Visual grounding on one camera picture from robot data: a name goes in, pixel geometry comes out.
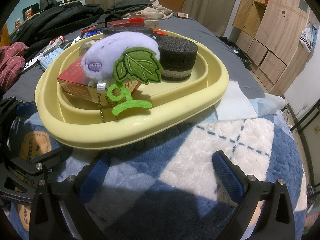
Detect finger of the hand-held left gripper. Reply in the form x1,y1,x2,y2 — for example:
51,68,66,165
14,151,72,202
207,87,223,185
5,147,74,197
0,99,38,133

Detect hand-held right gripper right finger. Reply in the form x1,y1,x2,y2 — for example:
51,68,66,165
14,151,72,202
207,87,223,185
212,150,297,240

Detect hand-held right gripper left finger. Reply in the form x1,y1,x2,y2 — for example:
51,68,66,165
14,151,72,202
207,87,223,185
29,152,112,240

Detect large red carton box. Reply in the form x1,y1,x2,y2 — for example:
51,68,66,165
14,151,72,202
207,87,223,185
57,56,142,108

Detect round metal tin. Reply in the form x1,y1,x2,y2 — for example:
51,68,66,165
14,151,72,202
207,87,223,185
79,41,100,57

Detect yellow plastic tray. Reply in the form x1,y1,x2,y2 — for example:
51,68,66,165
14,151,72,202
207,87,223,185
35,29,230,153

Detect purple plush eggplant keychain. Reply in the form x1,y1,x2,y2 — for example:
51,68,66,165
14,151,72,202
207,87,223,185
82,31,163,124

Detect black foam sponge grey stripe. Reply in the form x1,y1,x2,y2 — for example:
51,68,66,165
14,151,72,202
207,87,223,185
157,36,198,81

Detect blue white checked blanket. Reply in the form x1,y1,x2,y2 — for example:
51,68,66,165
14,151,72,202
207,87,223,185
7,97,309,240

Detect white card black print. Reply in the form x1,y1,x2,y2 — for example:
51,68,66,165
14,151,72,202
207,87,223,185
24,59,40,72

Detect maroon plaid cloth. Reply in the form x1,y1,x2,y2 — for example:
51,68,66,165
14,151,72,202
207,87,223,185
0,42,29,93

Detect light blue case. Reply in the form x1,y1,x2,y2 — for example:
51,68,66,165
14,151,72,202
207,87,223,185
40,49,62,70

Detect red white small box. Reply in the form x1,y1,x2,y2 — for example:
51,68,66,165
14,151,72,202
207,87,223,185
51,35,65,46

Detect black jacket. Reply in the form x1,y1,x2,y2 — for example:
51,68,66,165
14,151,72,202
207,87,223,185
11,4,105,55

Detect black framed picture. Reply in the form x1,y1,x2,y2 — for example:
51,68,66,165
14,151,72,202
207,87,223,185
22,4,40,20

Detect red flat box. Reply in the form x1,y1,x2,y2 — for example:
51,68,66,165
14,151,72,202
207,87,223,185
80,26,104,38

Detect black backpack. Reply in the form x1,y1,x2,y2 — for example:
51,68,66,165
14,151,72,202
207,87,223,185
39,0,59,12

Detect black case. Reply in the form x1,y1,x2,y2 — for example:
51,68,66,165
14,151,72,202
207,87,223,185
220,36,253,69

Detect dark clothes pile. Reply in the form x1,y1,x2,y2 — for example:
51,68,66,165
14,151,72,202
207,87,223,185
106,0,153,14

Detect wooden wardrobe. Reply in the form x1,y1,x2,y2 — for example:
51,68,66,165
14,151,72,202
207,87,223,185
232,0,320,95

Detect white printed hanging bag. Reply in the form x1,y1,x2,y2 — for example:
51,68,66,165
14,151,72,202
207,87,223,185
300,25,316,52

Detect beige clothing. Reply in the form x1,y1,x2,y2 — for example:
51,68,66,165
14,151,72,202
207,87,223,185
132,0,174,20

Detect grey cable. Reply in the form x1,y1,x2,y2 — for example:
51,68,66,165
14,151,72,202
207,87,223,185
282,102,300,130

